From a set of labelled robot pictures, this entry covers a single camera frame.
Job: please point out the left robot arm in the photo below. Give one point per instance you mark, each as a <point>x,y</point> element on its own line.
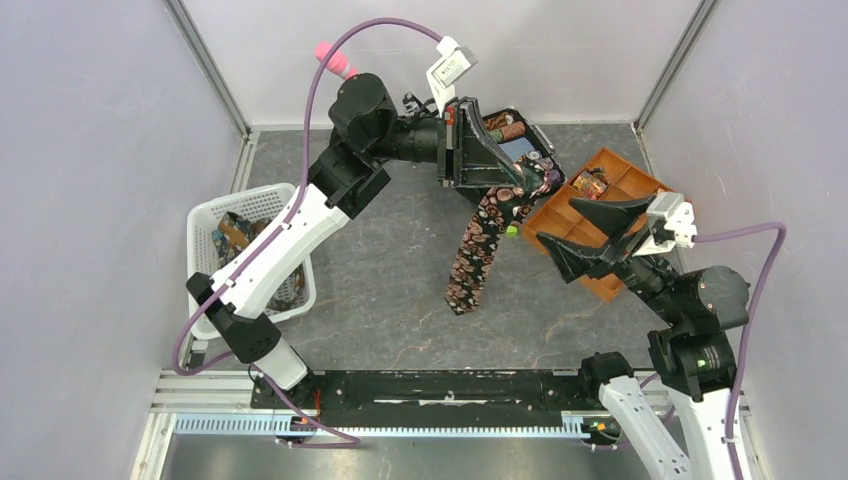
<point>368,132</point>

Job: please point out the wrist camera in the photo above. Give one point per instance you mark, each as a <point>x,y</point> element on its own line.
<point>671,224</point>
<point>454,62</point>

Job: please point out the dark blue patterned tie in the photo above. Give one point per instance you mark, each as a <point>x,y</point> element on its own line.
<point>233,235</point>

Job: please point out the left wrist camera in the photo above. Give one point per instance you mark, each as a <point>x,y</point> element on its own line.
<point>454,62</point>

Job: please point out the black poker chip case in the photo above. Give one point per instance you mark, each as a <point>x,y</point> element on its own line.
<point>418,139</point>

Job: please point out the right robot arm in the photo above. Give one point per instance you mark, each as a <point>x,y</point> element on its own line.
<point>692,355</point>

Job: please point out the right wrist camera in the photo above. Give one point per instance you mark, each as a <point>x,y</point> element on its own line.
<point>671,224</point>

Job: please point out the pink microphone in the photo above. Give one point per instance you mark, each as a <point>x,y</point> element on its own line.
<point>337,63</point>

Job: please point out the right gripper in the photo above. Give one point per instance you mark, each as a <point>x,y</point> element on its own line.
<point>618,216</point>

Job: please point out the white plastic basket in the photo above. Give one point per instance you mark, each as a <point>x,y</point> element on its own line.
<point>252,204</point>

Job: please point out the rolled dark patterned tie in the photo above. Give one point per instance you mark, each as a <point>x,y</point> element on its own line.
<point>591,183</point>

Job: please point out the black floral tie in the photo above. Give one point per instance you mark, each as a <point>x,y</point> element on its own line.
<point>499,209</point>

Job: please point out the orange compartment tray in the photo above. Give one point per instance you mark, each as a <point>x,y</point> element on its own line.
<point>557,217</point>

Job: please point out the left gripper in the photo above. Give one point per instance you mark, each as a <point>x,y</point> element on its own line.
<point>467,153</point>

